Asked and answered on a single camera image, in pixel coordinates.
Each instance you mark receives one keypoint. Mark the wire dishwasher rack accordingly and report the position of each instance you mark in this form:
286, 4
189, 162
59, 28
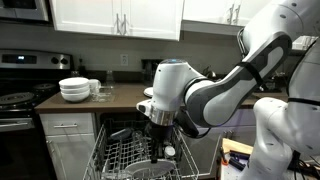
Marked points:
112, 153

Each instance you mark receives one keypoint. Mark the white upper cabinets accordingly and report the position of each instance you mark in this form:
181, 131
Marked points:
162, 19

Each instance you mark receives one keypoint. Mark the black coffee maker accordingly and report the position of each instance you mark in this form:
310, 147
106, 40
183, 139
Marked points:
149, 67

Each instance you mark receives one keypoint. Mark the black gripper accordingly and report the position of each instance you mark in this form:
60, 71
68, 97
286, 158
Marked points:
158, 133

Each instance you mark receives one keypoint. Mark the white robot base table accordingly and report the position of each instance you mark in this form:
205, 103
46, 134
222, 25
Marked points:
233, 159

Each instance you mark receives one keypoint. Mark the microwave oven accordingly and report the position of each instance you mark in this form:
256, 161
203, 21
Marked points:
36, 10

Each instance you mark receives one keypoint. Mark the clear glass jar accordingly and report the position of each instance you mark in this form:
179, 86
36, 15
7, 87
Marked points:
103, 94

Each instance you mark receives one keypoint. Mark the white mug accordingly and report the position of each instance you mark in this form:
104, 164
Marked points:
94, 85

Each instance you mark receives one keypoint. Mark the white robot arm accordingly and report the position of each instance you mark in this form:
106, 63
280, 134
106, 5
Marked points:
282, 127

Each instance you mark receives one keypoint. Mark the stack of white bowls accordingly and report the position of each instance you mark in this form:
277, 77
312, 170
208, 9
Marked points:
75, 89

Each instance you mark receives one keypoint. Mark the stainless steel stove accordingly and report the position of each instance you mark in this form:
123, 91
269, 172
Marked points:
27, 78

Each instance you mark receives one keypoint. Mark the white lower cabinet drawers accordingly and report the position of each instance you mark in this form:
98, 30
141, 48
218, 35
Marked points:
70, 139

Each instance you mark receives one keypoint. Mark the white wall outlet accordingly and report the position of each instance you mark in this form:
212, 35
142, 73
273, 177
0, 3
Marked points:
124, 59

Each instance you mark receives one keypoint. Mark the open dishwasher door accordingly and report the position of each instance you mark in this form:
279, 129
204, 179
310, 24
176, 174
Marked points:
204, 153

